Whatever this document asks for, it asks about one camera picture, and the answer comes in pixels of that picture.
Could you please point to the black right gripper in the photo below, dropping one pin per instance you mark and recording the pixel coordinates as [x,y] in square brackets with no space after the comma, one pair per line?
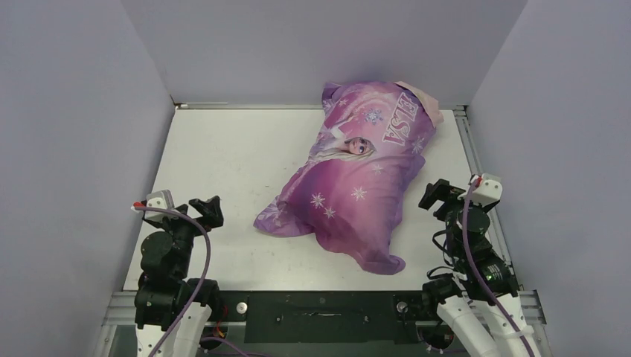
[440,190]

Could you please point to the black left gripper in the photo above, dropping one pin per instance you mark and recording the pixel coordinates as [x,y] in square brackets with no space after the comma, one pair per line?
[208,209]

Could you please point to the purple Elsa print pillowcase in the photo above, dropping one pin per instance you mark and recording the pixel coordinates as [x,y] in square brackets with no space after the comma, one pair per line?
[349,193]

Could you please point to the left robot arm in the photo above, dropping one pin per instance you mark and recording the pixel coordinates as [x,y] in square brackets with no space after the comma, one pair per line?
[172,309]

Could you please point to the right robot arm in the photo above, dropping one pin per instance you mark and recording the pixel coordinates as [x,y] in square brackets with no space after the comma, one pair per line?
[478,298]

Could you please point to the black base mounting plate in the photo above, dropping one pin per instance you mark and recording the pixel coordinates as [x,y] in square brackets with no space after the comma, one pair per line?
[325,316]

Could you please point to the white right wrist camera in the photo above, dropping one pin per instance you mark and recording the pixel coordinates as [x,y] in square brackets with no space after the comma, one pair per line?
[484,189]

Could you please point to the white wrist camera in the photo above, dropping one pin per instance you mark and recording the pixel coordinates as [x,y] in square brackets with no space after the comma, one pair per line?
[484,189]
[162,200]

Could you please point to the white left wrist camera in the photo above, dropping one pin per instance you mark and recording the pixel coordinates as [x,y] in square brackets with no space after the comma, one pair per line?
[162,200]

